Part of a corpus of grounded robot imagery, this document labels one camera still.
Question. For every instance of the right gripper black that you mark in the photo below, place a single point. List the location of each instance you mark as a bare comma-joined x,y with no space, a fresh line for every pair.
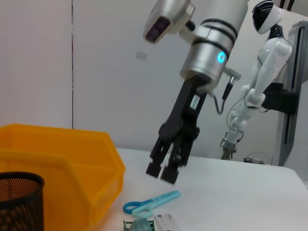
185,113

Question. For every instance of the blue and teal scissors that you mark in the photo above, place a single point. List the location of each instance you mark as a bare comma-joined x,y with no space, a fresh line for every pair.
158,199

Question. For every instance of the clear plastic ruler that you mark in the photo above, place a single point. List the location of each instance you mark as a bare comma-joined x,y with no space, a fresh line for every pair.
168,222

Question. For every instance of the black mesh pen holder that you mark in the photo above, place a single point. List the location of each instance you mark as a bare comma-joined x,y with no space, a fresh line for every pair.
19,204

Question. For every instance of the yellow plastic storage bin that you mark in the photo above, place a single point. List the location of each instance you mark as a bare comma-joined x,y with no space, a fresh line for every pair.
60,154

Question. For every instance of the white humanoid robot black visor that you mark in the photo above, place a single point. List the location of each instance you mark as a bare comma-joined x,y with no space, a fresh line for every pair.
272,65

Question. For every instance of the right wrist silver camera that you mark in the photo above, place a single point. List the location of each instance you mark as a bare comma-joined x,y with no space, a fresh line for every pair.
166,21

